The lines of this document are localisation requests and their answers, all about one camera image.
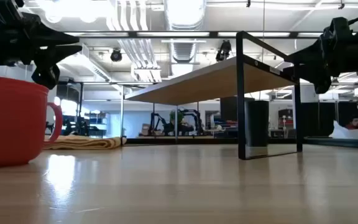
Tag black aluminium table frame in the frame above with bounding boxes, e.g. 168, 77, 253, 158
0, 30, 358, 149

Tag yellow folded towel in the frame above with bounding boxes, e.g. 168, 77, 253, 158
44, 134, 127, 151

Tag silver ventilation duct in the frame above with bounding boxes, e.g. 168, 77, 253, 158
165, 0, 207, 63

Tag black ceiling spotlight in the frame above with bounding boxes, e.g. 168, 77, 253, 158
215, 39, 232, 62
109, 48, 123, 62

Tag black background curtain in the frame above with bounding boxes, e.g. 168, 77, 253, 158
301, 101, 358, 138

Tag red mug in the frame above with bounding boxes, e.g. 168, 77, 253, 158
0, 74, 63, 168

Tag white crumpled plastic bag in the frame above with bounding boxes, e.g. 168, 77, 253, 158
330, 120, 358, 140

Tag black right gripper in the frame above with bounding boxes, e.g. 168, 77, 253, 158
283, 17, 358, 94

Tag black background monitor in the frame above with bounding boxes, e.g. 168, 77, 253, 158
219, 96, 247, 123

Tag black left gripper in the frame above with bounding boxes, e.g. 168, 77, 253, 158
0, 0, 83, 90

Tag wooden shelf black metal frame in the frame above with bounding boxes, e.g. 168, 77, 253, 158
124, 30, 303, 161

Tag tall black cup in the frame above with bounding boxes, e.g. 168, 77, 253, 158
246, 100, 270, 148

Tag person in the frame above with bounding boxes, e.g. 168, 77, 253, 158
345, 114, 358, 130

